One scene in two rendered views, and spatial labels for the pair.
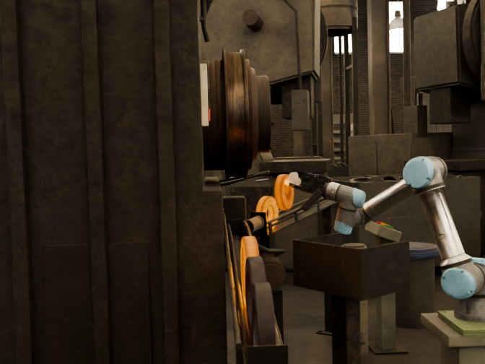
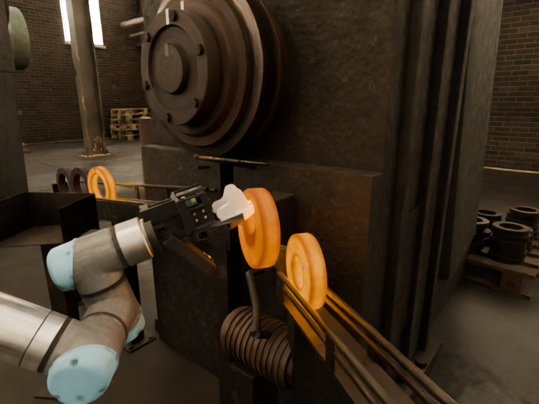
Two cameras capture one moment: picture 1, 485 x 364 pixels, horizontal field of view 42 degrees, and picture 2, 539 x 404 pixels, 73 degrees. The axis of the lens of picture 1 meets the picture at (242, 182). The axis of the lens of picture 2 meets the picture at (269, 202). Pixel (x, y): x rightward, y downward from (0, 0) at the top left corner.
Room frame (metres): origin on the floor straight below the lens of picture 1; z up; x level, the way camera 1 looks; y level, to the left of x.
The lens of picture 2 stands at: (3.14, -0.65, 1.03)
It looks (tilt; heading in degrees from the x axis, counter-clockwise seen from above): 15 degrees down; 133
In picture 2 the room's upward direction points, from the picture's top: straight up
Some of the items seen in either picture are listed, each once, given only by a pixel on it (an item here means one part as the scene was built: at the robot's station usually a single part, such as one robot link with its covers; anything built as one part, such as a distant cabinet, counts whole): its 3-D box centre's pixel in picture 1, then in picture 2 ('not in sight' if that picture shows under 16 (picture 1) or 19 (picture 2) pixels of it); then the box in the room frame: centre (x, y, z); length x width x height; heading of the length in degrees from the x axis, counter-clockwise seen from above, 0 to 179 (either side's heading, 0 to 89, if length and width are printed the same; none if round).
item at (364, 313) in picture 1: (354, 298); not in sight; (2.96, -0.52, 0.26); 0.12 x 0.12 x 0.52
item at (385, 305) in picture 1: (385, 285); not in sight; (3.01, -0.68, 0.31); 0.24 x 0.16 x 0.62; 3
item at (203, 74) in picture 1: (205, 98); not in sight; (1.95, 0.11, 1.15); 0.26 x 0.02 x 0.18; 3
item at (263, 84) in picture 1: (262, 114); (176, 70); (2.30, -0.08, 1.11); 0.28 x 0.06 x 0.28; 3
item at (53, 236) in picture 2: (351, 362); (57, 296); (1.79, -0.30, 0.36); 0.26 x 0.20 x 0.72; 38
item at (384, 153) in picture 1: (396, 187); not in sight; (6.48, -1.60, 0.55); 1.10 x 0.53 x 1.10; 23
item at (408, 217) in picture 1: (390, 223); not in sight; (4.81, -1.14, 0.39); 1.03 x 0.83 x 0.77; 108
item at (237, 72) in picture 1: (235, 115); (206, 72); (2.30, 0.02, 1.11); 0.47 x 0.06 x 0.47; 3
